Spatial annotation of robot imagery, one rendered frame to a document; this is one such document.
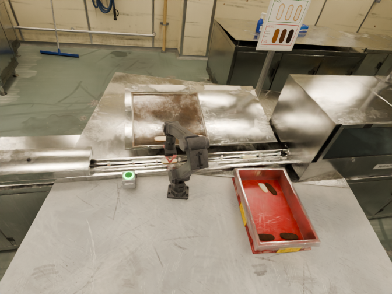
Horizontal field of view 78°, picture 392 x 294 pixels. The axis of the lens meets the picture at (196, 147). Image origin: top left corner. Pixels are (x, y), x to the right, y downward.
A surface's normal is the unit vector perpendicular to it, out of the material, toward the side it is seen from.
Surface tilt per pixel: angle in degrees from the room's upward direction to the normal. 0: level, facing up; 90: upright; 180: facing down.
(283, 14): 90
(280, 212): 0
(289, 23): 90
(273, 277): 0
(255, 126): 10
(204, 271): 0
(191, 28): 90
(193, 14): 90
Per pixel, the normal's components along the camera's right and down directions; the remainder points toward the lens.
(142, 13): 0.19, 0.69
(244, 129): 0.16, -0.58
